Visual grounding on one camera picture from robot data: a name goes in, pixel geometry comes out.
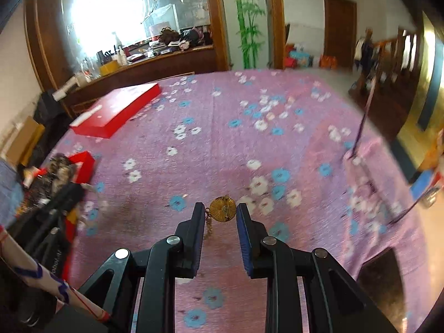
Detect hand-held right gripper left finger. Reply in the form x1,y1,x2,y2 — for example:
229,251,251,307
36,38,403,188
78,202,206,333

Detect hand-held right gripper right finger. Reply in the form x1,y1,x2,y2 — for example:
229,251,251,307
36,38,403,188
236,203,399,333

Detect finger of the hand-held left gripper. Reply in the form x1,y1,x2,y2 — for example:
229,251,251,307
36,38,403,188
42,183,87,216

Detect red box with white inside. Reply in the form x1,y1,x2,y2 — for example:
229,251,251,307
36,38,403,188
24,151,97,247

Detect gold round brooch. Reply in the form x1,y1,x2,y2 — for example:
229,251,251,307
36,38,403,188
205,196,237,240

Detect brown organza scrunchie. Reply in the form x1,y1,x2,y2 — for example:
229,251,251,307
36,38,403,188
45,154,79,184

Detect blue cloth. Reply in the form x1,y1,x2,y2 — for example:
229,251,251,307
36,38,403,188
0,160,25,223

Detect cardboard box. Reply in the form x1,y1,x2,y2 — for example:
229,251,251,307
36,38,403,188
5,116,46,167

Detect black bag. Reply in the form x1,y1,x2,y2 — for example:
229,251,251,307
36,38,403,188
33,90,75,136

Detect purple floral tablecloth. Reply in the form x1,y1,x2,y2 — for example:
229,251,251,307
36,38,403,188
38,69,429,333

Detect red floral box lid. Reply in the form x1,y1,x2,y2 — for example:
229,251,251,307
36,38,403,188
69,82,162,138

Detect yellow box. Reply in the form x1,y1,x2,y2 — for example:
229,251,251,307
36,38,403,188
99,60,119,76

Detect wooden cabinet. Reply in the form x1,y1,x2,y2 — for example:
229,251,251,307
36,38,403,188
59,43,229,118

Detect etched glass partition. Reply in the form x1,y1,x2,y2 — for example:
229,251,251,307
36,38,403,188
59,0,217,63

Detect orange packages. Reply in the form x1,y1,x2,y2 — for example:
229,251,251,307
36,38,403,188
319,55,339,70

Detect wooden staircase railing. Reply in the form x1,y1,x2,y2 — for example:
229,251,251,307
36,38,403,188
349,28,424,139

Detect wooden door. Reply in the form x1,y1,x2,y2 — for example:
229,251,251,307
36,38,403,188
324,0,358,72

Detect thin metal wire frame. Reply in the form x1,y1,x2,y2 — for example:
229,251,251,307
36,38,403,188
349,76,420,226

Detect dark jacket on post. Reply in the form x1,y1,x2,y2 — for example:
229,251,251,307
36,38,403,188
354,36,375,70

